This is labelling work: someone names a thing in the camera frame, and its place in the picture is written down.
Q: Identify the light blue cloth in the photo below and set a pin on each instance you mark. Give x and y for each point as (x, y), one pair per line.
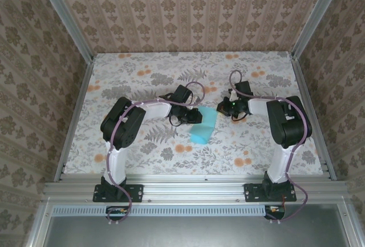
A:
(206, 121)

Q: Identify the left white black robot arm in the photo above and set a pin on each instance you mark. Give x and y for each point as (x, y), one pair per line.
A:
(122, 124)

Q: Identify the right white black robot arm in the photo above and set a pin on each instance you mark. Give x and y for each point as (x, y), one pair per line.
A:
(288, 127)

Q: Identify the grey metal sheet panel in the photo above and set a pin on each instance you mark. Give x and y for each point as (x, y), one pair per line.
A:
(185, 232)

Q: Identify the floral table mat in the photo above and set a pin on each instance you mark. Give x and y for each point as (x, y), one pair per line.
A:
(185, 67)

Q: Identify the small black circuit board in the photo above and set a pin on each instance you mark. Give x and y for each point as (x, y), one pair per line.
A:
(117, 211)
(273, 210)

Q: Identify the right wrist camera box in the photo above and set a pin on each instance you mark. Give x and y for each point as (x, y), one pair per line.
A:
(243, 88)

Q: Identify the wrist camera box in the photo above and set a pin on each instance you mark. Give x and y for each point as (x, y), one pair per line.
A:
(243, 88)
(183, 94)

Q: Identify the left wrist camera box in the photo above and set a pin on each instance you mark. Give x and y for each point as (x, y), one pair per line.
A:
(183, 94)

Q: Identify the aluminium side rail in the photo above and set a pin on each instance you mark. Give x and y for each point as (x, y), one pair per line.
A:
(308, 101)
(74, 115)

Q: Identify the wide aluminium frame rail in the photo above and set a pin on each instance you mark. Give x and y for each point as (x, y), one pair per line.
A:
(194, 190)

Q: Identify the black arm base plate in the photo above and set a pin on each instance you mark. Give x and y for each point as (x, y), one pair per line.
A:
(136, 192)
(252, 194)

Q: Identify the aluminium corner post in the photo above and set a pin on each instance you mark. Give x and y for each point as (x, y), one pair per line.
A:
(316, 16)
(65, 16)

